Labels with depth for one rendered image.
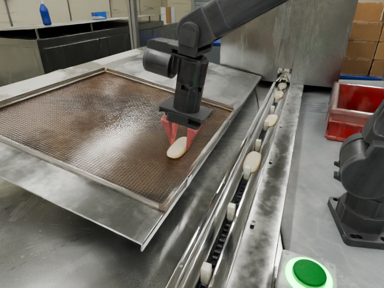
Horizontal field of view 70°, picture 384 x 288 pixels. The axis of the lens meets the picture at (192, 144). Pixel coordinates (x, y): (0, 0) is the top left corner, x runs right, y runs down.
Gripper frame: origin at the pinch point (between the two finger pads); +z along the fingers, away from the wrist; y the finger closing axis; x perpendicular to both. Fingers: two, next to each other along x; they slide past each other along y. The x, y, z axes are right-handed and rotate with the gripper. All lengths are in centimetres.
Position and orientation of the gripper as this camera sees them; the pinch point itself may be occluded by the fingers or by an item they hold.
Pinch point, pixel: (180, 143)
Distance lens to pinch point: 63.3
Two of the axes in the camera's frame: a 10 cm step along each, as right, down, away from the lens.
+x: 3.6, -4.4, 8.2
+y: 9.2, 3.2, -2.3
